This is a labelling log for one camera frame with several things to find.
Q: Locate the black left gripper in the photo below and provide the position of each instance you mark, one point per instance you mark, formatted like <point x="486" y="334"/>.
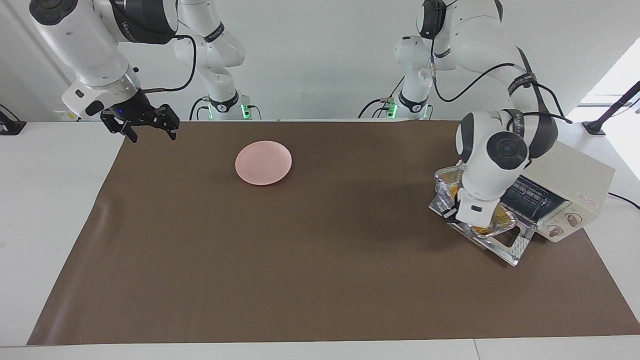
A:
<point x="450" y="213"/>

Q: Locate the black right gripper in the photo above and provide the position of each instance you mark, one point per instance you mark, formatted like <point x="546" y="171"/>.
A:
<point x="136" y="111"/>

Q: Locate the golden bread loaf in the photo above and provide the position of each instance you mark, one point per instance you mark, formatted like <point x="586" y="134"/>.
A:
<point x="452" y="191"/>

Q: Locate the aluminium foil tray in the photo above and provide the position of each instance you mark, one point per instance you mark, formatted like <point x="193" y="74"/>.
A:
<point x="442" y="180"/>

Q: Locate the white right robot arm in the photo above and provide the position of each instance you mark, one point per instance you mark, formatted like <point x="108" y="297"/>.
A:
<point x="75" y="40"/>

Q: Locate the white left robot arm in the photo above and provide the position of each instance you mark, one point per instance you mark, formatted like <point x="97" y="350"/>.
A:
<point x="495" y="165"/>

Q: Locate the glass oven door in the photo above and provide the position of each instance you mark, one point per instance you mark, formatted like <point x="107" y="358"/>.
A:
<point x="520" y="246"/>

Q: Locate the cream oven knob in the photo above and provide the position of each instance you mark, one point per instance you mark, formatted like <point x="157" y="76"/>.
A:
<point x="573" y="219"/>
<point x="555" y="231"/>

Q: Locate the white toaster oven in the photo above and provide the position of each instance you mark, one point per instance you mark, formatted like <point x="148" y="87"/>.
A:
<point x="575" y="175"/>

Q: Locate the pink round plate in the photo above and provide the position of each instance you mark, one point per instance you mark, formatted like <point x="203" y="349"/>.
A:
<point x="263" y="162"/>

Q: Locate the brown table mat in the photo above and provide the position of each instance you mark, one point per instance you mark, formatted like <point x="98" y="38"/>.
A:
<point x="320" y="260"/>

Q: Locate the white wall power socket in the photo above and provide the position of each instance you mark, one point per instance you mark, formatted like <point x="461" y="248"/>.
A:
<point x="64" y="116"/>

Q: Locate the black camera stand base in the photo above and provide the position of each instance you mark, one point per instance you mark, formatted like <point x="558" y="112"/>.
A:
<point x="607" y="115"/>
<point x="10" y="126"/>

